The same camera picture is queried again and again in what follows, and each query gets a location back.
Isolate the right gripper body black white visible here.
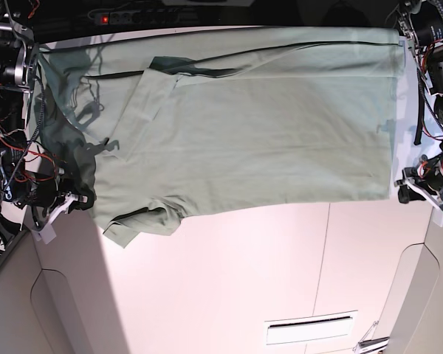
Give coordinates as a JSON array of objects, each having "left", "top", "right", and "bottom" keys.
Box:
[{"left": 24, "top": 169, "right": 89, "bottom": 231}]

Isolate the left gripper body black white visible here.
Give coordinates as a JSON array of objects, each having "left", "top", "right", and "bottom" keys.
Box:
[{"left": 394, "top": 154, "right": 443, "bottom": 211}]

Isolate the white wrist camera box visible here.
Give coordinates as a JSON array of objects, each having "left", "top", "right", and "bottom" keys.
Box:
[
  {"left": 431, "top": 209, "right": 443, "bottom": 227},
  {"left": 31, "top": 223, "right": 57, "bottom": 244}
]

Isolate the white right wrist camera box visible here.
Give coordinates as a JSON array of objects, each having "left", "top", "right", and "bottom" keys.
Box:
[{"left": 31, "top": 223, "right": 57, "bottom": 244}]

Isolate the light green T-shirt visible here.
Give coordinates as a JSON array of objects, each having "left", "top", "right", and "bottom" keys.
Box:
[{"left": 38, "top": 27, "right": 405, "bottom": 246}]

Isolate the white table cable slot plate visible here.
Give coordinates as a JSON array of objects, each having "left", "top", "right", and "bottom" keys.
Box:
[{"left": 264, "top": 310, "right": 358, "bottom": 346}]

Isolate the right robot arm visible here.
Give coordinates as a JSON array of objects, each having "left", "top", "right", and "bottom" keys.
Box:
[{"left": 0, "top": 1, "right": 87, "bottom": 234}]

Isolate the black power strip red switch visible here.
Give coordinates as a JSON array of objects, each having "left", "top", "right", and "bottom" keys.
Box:
[{"left": 88, "top": 9, "right": 198, "bottom": 26}]

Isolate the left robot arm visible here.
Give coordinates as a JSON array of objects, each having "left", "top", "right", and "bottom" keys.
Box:
[{"left": 395, "top": 1, "right": 443, "bottom": 213}]

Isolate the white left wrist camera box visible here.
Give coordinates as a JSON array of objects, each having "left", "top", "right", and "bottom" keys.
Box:
[{"left": 431, "top": 209, "right": 443, "bottom": 227}]

